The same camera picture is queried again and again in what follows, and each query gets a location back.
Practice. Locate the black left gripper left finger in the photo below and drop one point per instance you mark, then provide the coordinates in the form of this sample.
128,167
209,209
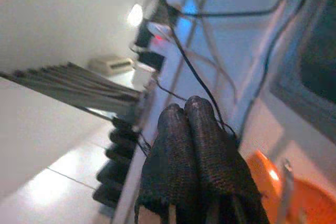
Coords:
170,171

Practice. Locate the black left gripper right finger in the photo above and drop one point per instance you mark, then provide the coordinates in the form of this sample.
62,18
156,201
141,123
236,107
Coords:
218,171

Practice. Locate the orange square bowl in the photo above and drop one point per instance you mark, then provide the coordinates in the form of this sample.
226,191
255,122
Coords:
309,203

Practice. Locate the silver metal fork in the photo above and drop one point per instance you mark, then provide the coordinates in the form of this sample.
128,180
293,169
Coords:
287,182

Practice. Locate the beige plastic box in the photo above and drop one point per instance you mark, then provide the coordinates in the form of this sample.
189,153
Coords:
110,64

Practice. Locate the grey ribbed panel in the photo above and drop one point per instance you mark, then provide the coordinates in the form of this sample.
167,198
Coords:
65,85

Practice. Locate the stainless steel sink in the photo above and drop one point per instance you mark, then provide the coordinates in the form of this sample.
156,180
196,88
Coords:
320,51

